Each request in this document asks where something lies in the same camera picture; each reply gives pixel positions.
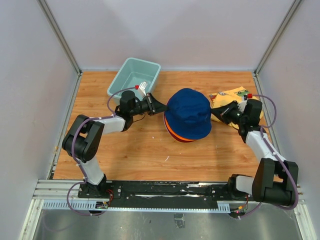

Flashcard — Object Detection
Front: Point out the blue bucket hat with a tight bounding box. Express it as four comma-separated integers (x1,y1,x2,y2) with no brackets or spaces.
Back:
163,88,212,143

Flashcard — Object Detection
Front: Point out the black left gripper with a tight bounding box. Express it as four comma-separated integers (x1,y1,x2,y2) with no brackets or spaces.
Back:
130,92,170,117

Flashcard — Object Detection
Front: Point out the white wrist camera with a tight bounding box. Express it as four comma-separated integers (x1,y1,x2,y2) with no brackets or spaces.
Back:
237,93,253,113
135,81,148,98

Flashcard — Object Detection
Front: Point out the grey slotted cable duct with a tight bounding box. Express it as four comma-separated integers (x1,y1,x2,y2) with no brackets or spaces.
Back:
42,199,231,214

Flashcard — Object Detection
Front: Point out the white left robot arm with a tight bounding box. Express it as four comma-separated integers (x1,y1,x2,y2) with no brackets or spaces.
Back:
62,87,168,198

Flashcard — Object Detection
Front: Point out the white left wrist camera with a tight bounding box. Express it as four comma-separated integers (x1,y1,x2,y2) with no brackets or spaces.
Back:
135,81,148,98

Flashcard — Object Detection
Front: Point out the dark maroon bucket hat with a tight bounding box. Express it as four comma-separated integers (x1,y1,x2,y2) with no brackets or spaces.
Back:
164,122,198,144

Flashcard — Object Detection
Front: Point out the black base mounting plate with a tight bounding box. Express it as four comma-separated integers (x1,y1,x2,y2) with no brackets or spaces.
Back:
77,180,252,207

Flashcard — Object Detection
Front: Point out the orange bucket hat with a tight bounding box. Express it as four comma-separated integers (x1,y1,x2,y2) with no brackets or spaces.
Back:
163,117,201,143

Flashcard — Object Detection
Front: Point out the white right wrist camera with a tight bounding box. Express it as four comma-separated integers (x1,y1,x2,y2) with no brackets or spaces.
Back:
237,93,253,113

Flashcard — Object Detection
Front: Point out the light teal plastic bin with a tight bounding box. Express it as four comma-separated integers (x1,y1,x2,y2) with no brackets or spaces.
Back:
107,57,161,96

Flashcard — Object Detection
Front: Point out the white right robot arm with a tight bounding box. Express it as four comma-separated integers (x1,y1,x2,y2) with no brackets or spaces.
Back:
211,98,299,210

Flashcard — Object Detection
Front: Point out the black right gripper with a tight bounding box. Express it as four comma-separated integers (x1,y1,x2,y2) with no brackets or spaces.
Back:
210,100,247,126

